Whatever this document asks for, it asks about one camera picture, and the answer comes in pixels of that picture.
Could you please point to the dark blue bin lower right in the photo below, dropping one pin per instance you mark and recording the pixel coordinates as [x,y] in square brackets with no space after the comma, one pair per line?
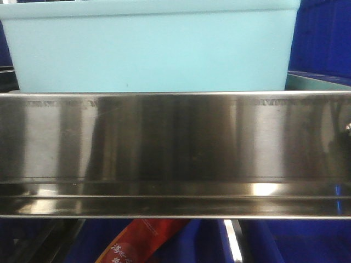
[298,240]

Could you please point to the red snack package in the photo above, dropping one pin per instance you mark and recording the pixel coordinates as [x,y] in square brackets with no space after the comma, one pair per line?
[140,239]

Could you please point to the light blue plastic bin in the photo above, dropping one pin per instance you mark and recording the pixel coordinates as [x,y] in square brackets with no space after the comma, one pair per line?
[150,46]

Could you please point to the dark blue bin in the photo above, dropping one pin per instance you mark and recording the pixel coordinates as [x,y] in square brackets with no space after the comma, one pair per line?
[201,240]
[6,60]
[321,40]
[298,240]

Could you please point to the dark blue bin left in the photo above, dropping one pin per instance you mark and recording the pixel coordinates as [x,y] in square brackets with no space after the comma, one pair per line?
[6,60]

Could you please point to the stainless steel shelf rail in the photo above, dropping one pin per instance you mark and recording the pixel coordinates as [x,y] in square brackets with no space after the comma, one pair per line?
[267,155]

